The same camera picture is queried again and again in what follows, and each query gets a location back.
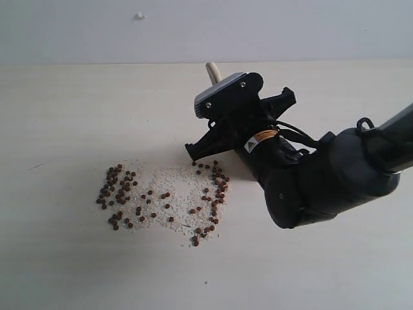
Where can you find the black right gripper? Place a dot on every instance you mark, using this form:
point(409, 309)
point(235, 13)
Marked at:
point(233, 129)

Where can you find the white wooden brush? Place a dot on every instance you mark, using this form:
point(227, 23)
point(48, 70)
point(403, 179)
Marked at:
point(213, 73)

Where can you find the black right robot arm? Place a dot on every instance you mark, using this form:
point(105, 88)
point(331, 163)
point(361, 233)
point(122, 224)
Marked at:
point(305, 181)

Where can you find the brown beans and rice pile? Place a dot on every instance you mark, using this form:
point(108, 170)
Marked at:
point(187, 197)

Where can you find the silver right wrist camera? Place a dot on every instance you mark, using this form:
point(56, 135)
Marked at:
point(227, 95)

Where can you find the white wall plug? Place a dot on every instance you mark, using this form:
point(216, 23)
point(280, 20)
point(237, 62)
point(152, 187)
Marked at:
point(140, 16)

